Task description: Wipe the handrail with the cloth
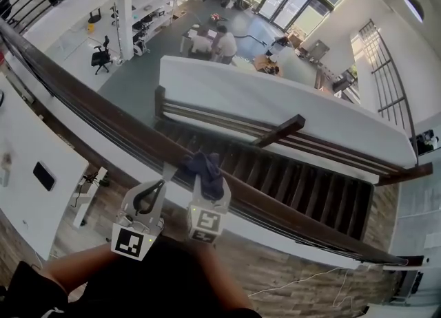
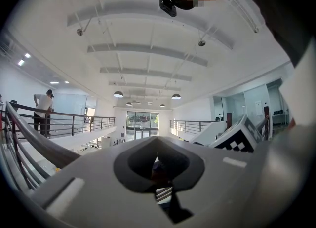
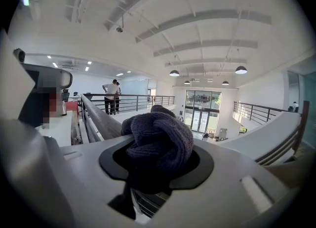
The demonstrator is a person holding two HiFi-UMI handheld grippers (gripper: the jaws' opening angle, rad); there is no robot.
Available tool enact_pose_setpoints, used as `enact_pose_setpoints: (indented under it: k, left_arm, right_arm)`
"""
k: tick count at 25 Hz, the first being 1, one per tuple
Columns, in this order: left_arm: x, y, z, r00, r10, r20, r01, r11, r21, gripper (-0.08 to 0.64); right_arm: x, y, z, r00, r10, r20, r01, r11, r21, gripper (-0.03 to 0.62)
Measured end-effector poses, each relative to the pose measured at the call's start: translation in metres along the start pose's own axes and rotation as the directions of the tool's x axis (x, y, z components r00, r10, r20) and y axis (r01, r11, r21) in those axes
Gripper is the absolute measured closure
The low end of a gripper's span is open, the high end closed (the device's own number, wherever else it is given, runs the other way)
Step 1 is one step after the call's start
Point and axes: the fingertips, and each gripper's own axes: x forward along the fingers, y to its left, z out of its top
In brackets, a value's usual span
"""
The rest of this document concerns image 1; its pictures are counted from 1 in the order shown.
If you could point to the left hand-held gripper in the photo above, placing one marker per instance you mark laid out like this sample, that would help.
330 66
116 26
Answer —
129 241

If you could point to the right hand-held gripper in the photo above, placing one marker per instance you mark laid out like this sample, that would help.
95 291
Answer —
205 222

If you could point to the dark blue cloth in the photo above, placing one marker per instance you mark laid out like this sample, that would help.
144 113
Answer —
206 172

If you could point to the dark wooden handrail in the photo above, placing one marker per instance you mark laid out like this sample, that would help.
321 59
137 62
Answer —
103 106

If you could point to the person's left forearm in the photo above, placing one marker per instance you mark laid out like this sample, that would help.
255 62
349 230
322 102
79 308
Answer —
82 265

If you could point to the person's right forearm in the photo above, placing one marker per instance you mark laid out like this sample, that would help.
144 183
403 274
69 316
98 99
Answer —
220 275

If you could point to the brown wooden stair balustrade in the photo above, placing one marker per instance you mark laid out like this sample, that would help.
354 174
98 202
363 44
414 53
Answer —
279 130

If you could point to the brown wooden staircase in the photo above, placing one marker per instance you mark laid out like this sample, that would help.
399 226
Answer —
310 189

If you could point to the black smartphone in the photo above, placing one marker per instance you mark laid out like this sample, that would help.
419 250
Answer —
44 176

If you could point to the white desk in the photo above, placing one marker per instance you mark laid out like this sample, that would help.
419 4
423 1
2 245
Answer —
34 130

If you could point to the brown cardboard boxes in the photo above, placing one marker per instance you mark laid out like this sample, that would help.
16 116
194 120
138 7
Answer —
265 63

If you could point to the black office chair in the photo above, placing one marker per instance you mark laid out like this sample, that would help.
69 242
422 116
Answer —
100 58

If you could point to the white exercise machine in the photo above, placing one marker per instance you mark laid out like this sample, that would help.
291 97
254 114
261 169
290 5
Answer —
140 46

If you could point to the dark work table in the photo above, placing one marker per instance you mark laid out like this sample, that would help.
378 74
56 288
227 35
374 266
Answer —
187 34

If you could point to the small yellow object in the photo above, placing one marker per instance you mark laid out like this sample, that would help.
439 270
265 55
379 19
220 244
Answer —
91 28

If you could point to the black stool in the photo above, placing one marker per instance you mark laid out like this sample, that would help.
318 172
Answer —
94 17

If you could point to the white shelving unit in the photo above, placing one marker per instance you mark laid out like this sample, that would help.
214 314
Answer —
155 0

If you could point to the glass entrance doors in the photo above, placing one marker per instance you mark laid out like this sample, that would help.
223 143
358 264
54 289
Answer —
282 0

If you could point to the white desk leg frame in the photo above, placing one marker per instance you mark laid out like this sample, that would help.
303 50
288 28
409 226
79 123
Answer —
81 210

